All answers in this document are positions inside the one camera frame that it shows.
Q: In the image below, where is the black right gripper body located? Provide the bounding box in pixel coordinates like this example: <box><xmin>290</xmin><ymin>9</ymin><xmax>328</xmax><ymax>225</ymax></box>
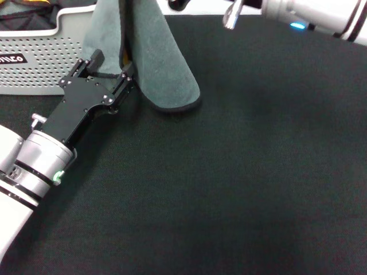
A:
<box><xmin>167</xmin><ymin>0</ymin><xmax>262</xmax><ymax>11</ymax></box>

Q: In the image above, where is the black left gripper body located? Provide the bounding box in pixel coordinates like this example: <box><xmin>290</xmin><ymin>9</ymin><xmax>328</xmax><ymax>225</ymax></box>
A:
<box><xmin>42</xmin><ymin>74</ymin><xmax>115</xmax><ymax>146</ymax></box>

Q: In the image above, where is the grey and yellow towel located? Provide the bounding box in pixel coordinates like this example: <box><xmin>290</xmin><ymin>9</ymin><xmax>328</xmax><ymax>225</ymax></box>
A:
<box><xmin>81</xmin><ymin>0</ymin><xmax>201</xmax><ymax>114</ymax></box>

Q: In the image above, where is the grey perforated storage box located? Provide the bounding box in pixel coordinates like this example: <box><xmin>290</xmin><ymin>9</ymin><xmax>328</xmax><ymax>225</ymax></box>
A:
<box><xmin>0</xmin><ymin>3</ymin><xmax>100</xmax><ymax>97</ymax></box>

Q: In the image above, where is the dark folded towel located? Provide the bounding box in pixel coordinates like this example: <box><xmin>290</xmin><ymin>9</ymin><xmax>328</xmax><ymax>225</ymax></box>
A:
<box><xmin>0</xmin><ymin>0</ymin><xmax>63</xmax><ymax>30</ymax></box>

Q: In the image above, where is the black tablecloth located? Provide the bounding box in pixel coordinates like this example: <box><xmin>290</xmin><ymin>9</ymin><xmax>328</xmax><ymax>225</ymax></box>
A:
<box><xmin>0</xmin><ymin>14</ymin><xmax>367</xmax><ymax>275</ymax></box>

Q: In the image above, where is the grey left gripper cable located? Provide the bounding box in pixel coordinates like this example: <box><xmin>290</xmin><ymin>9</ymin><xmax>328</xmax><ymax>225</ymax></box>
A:
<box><xmin>31</xmin><ymin>113</ymin><xmax>48</xmax><ymax>127</ymax></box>

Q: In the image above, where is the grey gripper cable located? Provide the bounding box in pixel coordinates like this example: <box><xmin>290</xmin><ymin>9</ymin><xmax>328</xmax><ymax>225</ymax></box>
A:
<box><xmin>222</xmin><ymin>0</ymin><xmax>243</xmax><ymax>30</ymax></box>
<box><xmin>31</xmin><ymin>113</ymin><xmax>48</xmax><ymax>127</ymax></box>

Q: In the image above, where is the grey right gripper cable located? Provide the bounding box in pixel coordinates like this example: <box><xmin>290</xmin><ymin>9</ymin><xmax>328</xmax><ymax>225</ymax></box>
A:
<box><xmin>222</xmin><ymin>0</ymin><xmax>243</xmax><ymax>30</ymax></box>

